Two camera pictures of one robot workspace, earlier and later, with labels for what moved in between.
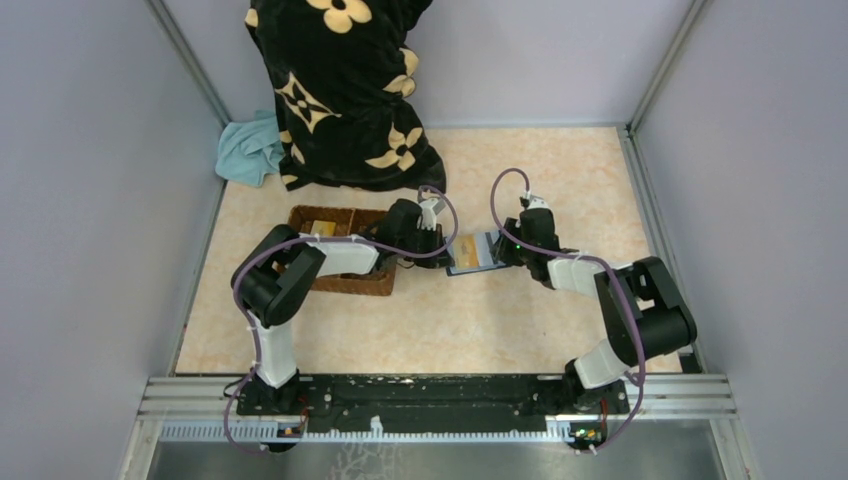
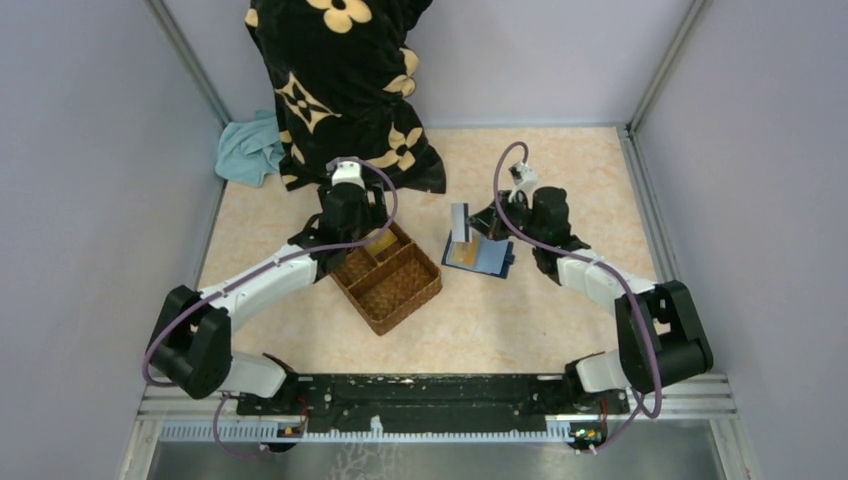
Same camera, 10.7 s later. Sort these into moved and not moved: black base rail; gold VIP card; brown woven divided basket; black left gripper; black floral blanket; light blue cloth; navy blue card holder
Moved: navy blue card holder; brown woven divided basket; black left gripper
Not moved: black floral blanket; gold VIP card; black base rail; light blue cloth
